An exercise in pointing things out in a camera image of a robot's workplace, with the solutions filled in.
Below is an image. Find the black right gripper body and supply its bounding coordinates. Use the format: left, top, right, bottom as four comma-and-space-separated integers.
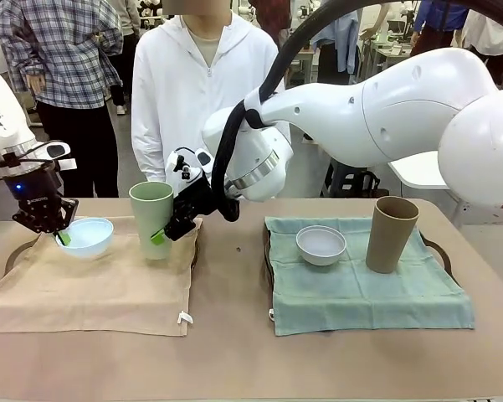
172, 177, 214, 219

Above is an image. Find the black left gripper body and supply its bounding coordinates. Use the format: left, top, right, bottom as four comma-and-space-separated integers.
3, 163, 68, 223

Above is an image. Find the light green tall cup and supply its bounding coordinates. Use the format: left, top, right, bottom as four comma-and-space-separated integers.
128, 181, 176, 261

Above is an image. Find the light blue bowl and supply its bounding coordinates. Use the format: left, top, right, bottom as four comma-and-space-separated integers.
57, 217, 115, 260

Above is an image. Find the beige cloth mat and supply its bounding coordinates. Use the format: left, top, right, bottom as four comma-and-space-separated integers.
0, 215, 204, 338

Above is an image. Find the white grey bowl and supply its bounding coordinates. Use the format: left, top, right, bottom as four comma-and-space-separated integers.
295, 225, 347, 267

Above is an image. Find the green cloth mat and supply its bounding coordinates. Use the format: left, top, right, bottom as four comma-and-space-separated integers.
264, 215, 476, 338

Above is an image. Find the brown tall cup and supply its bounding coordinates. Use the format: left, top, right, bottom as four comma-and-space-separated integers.
365, 196, 421, 275

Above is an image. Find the person's right forearm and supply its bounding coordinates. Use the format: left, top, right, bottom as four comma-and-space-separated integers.
131, 121, 168, 183

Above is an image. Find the person in white hoodie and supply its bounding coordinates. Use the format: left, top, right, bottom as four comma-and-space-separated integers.
131, 0, 292, 198

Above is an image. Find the person in plaid shirt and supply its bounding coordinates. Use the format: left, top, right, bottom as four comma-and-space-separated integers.
0, 0, 125, 198

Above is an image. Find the person in grey top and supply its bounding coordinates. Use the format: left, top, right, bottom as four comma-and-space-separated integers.
107, 0, 140, 116

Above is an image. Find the person in light blue shirt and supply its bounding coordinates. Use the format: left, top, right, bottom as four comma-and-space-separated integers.
311, 7, 362, 87

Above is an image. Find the white round table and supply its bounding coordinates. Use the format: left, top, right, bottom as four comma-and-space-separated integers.
387, 150, 464, 227

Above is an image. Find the person in blue jacket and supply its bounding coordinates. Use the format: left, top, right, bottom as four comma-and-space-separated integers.
409, 0, 470, 55

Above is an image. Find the person in white shirt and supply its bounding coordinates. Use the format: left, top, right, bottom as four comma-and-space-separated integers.
459, 0, 503, 90

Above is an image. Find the dark brown handled tray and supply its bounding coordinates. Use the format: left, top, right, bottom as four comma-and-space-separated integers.
262, 216, 454, 336
3, 217, 203, 277

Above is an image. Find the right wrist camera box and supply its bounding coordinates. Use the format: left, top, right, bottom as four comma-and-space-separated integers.
166, 146, 213, 185

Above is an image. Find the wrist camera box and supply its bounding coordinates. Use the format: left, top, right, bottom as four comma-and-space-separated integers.
166, 146, 213, 185
36, 141, 77, 172

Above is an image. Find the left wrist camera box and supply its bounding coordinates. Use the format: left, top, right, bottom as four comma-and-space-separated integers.
36, 141, 77, 172

